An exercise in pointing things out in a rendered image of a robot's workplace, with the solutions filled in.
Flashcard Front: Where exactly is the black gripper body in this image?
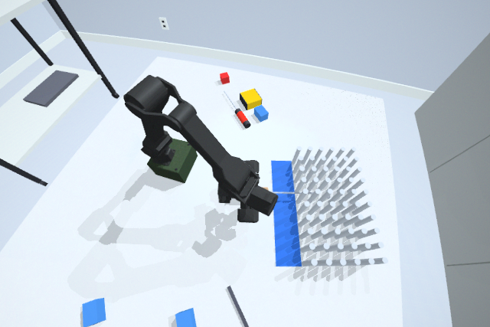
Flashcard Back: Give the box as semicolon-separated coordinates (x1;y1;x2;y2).
237;160;260;223

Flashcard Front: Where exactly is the small red cube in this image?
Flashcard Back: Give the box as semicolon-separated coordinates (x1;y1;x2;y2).
220;72;230;85

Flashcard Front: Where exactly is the red and black screwdriver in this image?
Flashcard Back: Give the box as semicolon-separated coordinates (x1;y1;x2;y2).
224;91;251;129

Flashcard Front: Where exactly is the blue rectangular block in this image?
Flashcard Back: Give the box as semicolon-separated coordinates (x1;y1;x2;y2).
254;105;269;122
82;298;106;327
175;308;196;327

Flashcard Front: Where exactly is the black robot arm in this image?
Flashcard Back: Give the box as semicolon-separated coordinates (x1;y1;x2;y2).
123;75;279;217

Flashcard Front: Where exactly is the blue flat strip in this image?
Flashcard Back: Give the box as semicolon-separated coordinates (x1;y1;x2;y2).
271;161;302;267

